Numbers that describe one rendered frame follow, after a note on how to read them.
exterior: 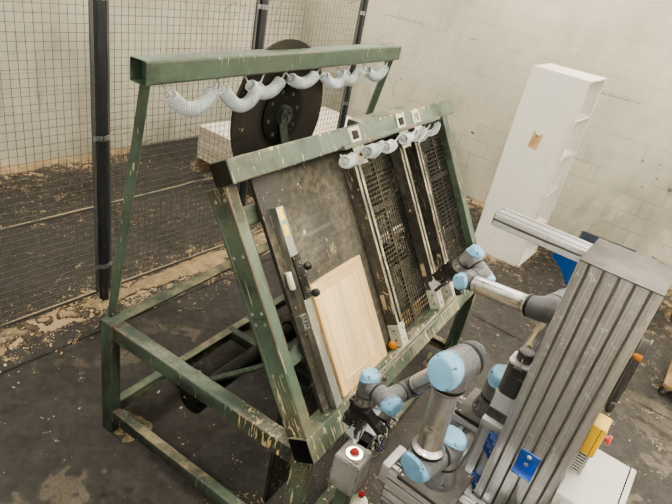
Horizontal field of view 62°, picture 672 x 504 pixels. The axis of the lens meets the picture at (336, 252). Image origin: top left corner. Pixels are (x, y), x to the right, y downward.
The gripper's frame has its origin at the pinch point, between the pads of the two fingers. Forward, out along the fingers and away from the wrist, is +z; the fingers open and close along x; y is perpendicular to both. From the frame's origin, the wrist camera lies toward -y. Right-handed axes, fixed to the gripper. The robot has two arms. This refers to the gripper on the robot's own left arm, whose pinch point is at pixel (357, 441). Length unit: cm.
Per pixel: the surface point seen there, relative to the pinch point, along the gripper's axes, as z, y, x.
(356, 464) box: 6.9, -3.9, 4.4
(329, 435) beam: 15.1, 15.9, -7.9
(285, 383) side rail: -12.0, 34.9, 5.6
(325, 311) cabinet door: -25, 44, -33
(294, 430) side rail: 9.0, 26.3, 5.6
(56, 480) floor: 100, 140, 44
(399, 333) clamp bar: 1, 22, -81
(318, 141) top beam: -93, 76, -53
